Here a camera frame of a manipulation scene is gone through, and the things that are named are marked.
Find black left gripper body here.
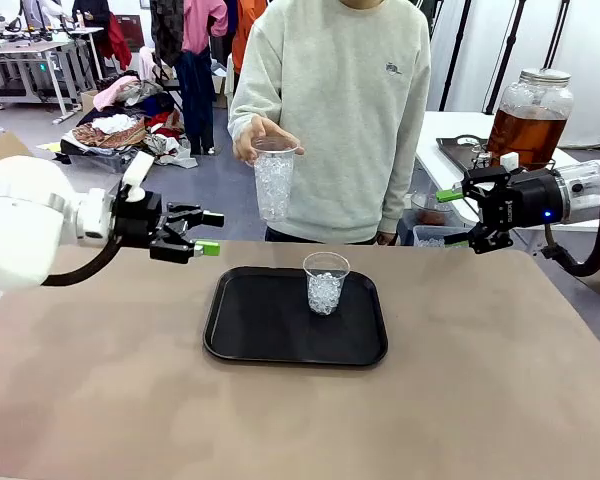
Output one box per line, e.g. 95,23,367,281
112,191,169,249

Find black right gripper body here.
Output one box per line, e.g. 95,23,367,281
479,168,564,229

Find tall clear cup with ice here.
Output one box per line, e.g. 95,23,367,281
252,134,300,224

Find short clear cup with ice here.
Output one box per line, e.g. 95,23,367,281
302,251,351,317

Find grey sleeved left forearm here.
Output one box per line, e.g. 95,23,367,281
378,119,432,236

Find grey sleeved right forearm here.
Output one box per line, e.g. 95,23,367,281
228,59,281,147

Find person's right hand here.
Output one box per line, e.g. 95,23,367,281
232,114,305,164

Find dark tray under jar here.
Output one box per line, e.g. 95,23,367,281
435,135,556,174

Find grey plastic storage bin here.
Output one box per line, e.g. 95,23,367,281
396,212,476,249

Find glass tea dispenser jar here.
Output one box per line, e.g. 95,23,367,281
472,68,575,171

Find pile of mixed clothes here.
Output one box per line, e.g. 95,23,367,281
59,74,201,172

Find black plastic serving tray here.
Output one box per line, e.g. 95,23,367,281
202,266,389,369

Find navy hanging trousers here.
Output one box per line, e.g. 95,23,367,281
173,49,217,156

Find person in grey sweatshirt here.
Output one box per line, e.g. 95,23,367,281
228,0,432,245

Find black light stand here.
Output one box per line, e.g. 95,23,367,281
542,0,571,71
483,0,527,115
438,0,474,112

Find brown cardboard box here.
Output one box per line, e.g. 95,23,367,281
0,130,34,174

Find red hanging garment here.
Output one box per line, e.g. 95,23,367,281
107,12,134,71

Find dark green jacket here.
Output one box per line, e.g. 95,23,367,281
415,0,439,37

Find dark patterned hanging garment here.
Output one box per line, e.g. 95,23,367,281
149,0,185,67

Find grey workshop desk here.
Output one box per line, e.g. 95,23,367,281
0,40,84,125

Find background person in black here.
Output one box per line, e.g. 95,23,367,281
72,0,111,32

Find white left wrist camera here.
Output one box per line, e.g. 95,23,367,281
121,149,155,202

